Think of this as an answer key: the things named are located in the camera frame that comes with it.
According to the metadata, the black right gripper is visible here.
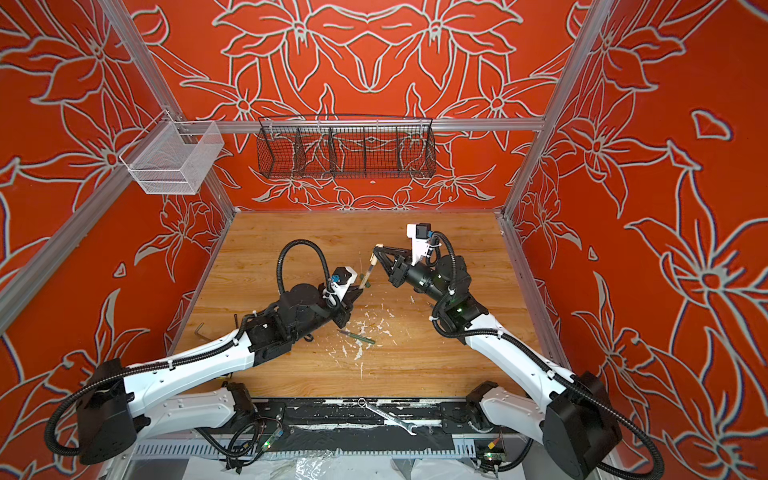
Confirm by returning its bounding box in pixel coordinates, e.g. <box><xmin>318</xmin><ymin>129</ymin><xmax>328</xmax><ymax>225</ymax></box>
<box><xmin>374</xmin><ymin>245</ymin><xmax>455</xmax><ymax>310</ymax></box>

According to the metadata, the beige pen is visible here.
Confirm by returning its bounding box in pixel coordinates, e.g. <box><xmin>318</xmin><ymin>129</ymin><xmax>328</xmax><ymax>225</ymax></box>
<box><xmin>361</xmin><ymin>265</ymin><xmax>375</xmax><ymax>288</ymax></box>

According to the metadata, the green pen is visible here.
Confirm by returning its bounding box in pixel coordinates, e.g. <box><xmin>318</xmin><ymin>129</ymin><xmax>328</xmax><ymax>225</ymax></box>
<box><xmin>338</xmin><ymin>329</ymin><xmax>376</xmax><ymax>345</ymax></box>

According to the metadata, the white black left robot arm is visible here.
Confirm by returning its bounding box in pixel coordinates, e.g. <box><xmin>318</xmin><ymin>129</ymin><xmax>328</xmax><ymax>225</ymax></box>
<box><xmin>43</xmin><ymin>239</ymin><xmax>362</xmax><ymax>465</ymax></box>

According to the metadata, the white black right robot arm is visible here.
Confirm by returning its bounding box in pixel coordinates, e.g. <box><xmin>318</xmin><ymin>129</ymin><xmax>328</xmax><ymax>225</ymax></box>
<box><xmin>372</xmin><ymin>224</ymin><xmax>665</xmax><ymax>479</ymax></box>

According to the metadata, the silver wrench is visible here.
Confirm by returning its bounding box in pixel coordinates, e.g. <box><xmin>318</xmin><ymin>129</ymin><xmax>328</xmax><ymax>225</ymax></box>
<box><xmin>357</xmin><ymin>398</ymin><xmax>417</xmax><ymax>436</ymax></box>

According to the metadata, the clear plastic bin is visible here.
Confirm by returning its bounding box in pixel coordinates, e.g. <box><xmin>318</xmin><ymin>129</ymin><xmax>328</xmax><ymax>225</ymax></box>
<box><xmin>119</xmin><ymin>120</ymin><xmax>224</xmax><ymax>195</ymax></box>

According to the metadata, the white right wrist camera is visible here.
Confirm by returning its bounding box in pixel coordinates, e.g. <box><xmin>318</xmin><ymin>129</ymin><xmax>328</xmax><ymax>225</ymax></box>
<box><xmin>406</xmin><ymin>223</ymin><xmax>432</xmax><ymax>266</ymax></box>

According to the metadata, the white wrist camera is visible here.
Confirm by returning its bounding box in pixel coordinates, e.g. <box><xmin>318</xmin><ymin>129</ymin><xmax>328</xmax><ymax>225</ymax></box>
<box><xmin>325</xmin><ymin>266</ymin><xmax>358</xmax><ymax>306</ymax></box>
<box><xmin>406</xmin><ymin>223</ymin><xmax>432</xmax><ymax>266</ymax></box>

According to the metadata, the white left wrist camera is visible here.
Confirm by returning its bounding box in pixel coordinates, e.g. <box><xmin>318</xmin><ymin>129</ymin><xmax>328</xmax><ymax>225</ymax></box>
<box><xmin>325</xmin><ymin>266</ymin><xmax>358</xmax><ymax>306</ymax></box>

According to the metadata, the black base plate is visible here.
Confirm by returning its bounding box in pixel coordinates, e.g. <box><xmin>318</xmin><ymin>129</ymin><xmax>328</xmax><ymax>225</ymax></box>
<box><xmin>207</xmin><ymin>397</ymin><xmax>516</xmax><ymax>435</ymax></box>

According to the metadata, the black wire basket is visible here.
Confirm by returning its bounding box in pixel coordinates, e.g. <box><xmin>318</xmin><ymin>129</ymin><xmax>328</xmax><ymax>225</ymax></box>
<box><xmin>256</xmin><ymin>116</ymin><xmax>437</xmax><ymax>180</ymax></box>

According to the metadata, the grey slotted cable duct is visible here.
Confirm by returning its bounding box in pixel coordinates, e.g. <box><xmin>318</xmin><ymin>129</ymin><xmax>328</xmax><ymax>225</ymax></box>
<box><xmin>130</xmin><ymin>439</ymin><xmax>477</xmax><ymax>461</ymax></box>

